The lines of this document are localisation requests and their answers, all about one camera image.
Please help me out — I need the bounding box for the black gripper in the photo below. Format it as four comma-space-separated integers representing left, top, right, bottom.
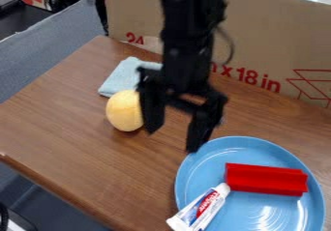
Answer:
135, 65, 230, 154

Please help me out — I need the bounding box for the white toothpaste tube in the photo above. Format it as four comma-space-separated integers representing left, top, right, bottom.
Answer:
164, 183, 230, 231

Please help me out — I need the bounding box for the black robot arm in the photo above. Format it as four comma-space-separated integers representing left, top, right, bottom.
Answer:
135, 0, 227, 153

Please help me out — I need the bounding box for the light blue folded cloth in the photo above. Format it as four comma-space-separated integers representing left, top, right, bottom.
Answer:
97, 57, 162, 98

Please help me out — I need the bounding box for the yellow lemon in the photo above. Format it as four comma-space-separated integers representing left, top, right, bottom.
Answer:
105, 90, 143, 131

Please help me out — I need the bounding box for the cardboard box with red print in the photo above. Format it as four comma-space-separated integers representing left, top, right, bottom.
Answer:
105, 0, 331, 110

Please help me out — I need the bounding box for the red plastic block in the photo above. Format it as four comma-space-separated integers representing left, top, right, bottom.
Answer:
225, 163, 309, 196

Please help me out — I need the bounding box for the grey fabric partition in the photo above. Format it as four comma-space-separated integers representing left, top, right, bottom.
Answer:
0, 0, 104, 104

